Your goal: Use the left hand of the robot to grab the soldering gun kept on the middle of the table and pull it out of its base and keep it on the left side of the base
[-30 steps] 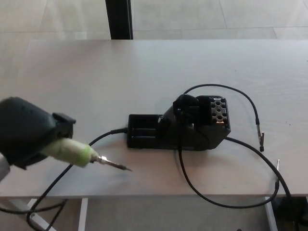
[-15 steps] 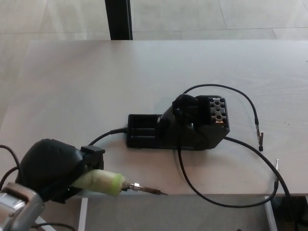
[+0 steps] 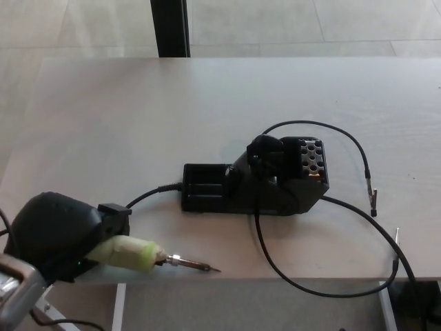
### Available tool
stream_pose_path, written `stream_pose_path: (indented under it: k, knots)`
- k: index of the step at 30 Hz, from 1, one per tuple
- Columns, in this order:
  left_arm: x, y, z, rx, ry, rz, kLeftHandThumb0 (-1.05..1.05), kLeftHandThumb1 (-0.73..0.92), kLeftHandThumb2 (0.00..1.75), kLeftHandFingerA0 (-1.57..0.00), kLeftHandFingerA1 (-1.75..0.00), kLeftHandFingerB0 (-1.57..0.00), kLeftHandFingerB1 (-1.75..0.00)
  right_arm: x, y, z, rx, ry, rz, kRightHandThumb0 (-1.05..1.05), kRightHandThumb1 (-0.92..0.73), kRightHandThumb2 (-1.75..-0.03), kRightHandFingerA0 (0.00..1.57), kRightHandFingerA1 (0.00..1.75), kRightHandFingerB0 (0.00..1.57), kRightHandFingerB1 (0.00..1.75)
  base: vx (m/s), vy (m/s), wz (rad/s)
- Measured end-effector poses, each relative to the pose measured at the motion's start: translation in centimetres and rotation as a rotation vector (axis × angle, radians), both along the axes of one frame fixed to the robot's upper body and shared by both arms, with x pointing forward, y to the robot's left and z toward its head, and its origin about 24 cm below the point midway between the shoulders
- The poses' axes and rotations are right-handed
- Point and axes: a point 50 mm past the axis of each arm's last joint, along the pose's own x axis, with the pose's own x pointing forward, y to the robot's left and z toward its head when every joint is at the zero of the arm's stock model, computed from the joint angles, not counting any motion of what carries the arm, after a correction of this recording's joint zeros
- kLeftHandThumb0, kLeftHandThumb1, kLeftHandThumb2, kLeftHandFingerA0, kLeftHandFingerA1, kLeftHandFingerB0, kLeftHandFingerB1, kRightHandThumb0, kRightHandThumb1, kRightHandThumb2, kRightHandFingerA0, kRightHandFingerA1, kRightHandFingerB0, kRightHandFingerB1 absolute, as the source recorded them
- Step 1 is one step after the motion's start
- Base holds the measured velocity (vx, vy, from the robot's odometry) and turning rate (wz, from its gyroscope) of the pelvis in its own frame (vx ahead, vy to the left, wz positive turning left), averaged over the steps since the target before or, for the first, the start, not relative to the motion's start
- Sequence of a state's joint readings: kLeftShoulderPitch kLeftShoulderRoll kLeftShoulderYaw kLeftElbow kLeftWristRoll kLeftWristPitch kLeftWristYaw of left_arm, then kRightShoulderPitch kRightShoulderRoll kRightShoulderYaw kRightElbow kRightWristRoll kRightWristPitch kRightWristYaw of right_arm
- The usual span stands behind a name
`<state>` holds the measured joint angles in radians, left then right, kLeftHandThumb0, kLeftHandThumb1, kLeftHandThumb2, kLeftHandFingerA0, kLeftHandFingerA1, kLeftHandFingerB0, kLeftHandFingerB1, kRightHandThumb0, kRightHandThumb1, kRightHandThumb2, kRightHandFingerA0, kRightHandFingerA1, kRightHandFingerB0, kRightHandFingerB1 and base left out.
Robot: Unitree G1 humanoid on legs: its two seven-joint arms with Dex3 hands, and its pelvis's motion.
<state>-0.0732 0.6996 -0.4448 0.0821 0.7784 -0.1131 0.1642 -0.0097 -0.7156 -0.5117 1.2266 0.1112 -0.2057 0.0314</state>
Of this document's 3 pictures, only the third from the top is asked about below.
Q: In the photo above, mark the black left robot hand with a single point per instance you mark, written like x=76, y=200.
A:
x=58, y=231

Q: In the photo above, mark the tape-wrapped soldering iron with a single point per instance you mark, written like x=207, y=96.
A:
x=131, y=255

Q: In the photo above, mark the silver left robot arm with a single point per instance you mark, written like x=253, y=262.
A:
x=17, y=293

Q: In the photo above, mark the black soldering station base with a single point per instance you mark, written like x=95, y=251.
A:
x=210, y=189

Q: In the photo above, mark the white diagonal table brace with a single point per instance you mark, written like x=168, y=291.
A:
x=46, y=303

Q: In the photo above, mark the white table leg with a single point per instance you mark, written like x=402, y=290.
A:
x=119, y=307
x=386, y=307

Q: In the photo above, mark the dark object under table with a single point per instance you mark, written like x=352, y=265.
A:
x=413, y=310

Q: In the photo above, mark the black vertical post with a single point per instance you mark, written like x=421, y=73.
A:
x=170, y=27

